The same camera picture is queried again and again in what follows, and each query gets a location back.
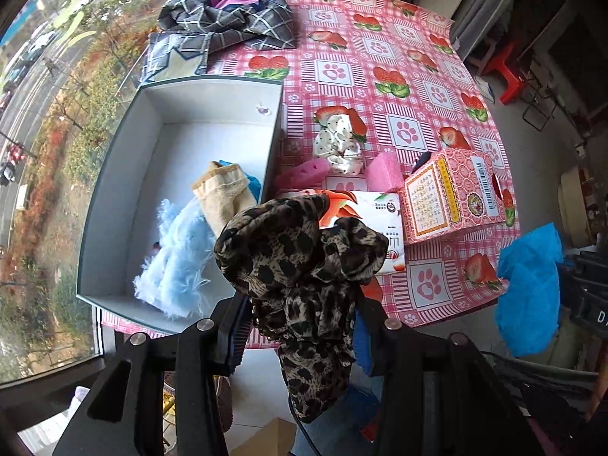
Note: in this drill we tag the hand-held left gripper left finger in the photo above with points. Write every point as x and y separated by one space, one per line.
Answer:
235 342

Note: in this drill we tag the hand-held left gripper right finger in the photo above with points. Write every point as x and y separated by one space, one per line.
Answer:
363 349

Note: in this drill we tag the blue cloth piece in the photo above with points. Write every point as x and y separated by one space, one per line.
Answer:
527 289

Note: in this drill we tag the leopard print scrunchie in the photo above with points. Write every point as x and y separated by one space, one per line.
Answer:
285 256

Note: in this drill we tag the light blue fuzzy scrunchie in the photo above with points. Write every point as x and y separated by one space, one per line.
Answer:
183 256

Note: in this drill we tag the beige sock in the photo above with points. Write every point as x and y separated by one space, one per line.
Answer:
223 194

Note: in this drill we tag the white cardboard box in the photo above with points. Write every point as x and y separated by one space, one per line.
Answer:
190 147

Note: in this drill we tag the person's legs in jeans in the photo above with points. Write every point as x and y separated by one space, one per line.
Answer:
342 437

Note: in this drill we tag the brown cardboard box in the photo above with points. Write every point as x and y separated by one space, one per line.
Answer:
266 439

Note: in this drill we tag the floral tissue pack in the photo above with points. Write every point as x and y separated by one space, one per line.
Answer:
380 218

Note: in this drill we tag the pink patterned carton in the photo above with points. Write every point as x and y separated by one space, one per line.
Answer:
451 194

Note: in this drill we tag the pink sponge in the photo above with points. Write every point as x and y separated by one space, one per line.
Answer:
384 173

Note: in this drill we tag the pink and black scrunchie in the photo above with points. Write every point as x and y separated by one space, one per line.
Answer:
420 162

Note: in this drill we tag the white polka dot scrunchie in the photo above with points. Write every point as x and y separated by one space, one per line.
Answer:
339 147

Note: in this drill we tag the white object on floor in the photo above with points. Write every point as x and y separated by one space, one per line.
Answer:
485 90

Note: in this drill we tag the red plastic stool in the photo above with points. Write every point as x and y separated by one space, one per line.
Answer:
510 71

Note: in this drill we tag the star print cloth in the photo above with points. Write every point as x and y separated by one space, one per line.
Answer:
173 59

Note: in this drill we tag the grey curtain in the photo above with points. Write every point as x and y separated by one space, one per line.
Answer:
489 4

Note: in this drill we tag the pink strawberry print tablecloth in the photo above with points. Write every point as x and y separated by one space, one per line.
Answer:
380 47

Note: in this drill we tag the grey plaid cloth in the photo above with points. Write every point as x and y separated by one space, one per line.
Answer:
237 23

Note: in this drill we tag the black folding metal frame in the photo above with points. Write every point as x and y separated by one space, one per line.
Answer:
541 104

